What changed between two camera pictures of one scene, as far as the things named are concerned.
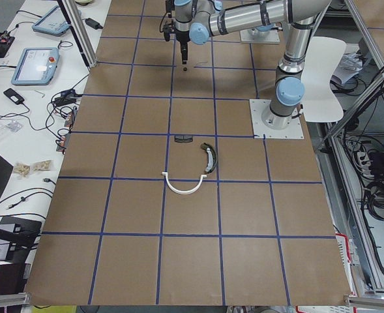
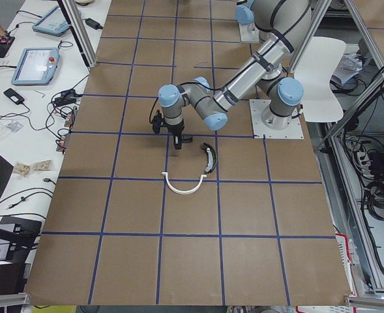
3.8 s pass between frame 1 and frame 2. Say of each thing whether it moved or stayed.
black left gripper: moved
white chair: stayed
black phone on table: stayed
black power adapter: stayed
